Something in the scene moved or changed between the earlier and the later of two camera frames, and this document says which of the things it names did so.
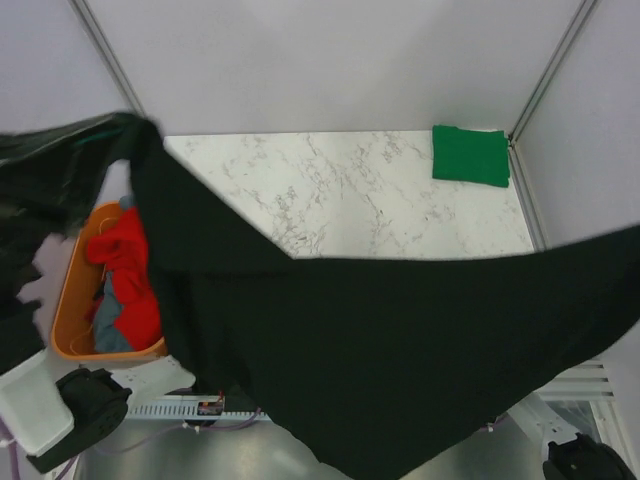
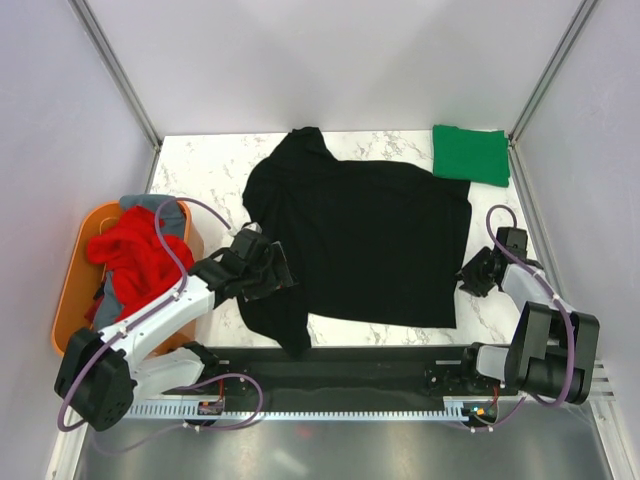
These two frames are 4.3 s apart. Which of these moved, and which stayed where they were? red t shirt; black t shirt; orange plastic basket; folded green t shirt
Moved: black t shirt
Stayed: orange plastic basket; red t shirt; folded green t shirt
